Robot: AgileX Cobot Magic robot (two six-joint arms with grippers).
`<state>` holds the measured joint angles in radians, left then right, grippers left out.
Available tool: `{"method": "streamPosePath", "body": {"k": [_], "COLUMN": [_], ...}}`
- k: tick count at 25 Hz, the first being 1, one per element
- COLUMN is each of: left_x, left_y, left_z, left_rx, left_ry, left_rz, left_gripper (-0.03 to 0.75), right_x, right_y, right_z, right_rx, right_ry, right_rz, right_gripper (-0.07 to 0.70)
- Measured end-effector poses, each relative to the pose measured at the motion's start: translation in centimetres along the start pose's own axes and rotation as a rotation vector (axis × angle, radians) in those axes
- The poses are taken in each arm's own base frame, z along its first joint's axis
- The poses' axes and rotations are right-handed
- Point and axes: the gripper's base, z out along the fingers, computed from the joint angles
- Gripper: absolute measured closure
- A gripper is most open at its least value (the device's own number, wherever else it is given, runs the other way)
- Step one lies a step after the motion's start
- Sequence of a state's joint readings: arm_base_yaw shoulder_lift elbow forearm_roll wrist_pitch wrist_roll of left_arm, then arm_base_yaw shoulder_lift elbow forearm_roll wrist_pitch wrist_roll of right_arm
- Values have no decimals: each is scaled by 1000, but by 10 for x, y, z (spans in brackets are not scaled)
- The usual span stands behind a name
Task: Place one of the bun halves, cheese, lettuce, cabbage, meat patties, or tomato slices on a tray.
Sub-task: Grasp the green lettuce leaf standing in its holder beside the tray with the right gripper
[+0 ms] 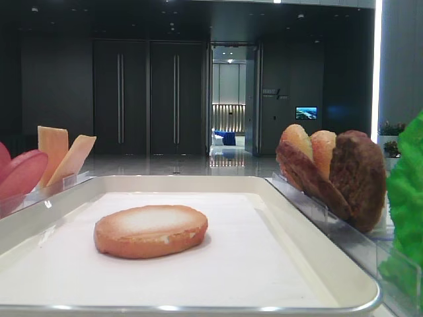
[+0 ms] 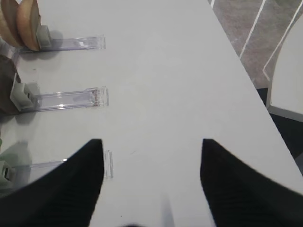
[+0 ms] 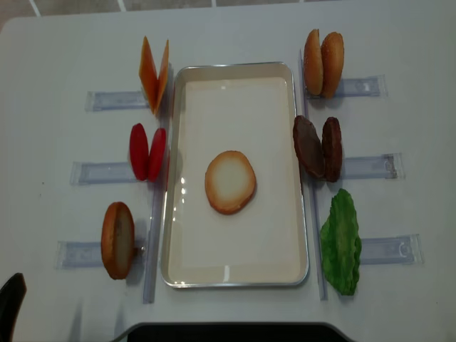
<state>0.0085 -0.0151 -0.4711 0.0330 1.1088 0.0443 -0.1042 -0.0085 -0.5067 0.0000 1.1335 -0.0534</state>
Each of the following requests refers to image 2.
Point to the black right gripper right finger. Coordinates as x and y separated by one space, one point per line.
240 196

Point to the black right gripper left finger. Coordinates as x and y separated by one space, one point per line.
65 197

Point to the brown meat patty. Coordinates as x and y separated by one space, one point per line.
7 75

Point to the bread slice on right rack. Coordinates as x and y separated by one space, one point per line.
27 19

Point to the clear acrylic rack right bottom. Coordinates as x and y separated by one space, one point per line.
30 173

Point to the clear acrylic rack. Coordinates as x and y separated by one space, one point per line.
30 173
48 44
26 102

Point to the clear acrylic rack right middle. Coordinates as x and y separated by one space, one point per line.
26 102

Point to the white chair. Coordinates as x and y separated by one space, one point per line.
285 93

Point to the clear acrylic rack right top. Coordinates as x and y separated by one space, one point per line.
48 44

